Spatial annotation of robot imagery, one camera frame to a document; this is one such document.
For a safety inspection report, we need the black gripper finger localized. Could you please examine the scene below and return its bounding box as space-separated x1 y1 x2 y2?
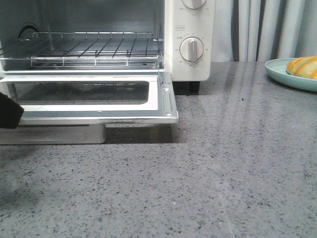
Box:
0 93 24 129

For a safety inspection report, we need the glass oven door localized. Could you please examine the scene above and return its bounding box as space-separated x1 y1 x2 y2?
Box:
0 72 179 145

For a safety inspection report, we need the golden croissant bread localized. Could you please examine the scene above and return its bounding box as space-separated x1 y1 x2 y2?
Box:
286 56 317 80

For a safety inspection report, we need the white Toshiba toaster oven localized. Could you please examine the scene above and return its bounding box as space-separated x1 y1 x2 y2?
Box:
0 0 215 92

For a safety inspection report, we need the lower white timer knob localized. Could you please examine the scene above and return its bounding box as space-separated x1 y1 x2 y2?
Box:
180 37 204 62

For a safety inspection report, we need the upper white temperature knob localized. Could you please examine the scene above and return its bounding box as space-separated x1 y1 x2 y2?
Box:
182 0 206 10

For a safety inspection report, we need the grey curtain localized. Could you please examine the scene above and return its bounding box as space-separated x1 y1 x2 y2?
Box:
211 0 317 62

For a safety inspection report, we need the light green plate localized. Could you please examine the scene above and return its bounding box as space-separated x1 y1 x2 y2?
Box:
265 58 317 92

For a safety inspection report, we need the wire oven rack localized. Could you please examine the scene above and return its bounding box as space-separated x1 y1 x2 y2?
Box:
4 31 162 67

